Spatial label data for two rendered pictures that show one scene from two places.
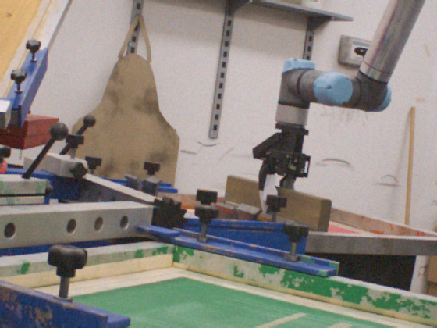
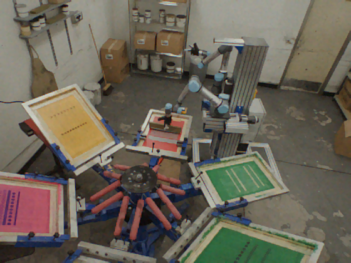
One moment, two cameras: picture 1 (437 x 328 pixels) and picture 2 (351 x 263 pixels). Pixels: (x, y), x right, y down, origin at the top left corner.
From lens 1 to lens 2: 2.50 m
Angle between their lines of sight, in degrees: 58
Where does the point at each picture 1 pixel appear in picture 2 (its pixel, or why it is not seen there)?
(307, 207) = (177, 129)
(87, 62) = (24, 68)
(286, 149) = (168, 120)
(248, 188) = (157, 125)
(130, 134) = (44, 81)
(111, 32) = (25, 54)
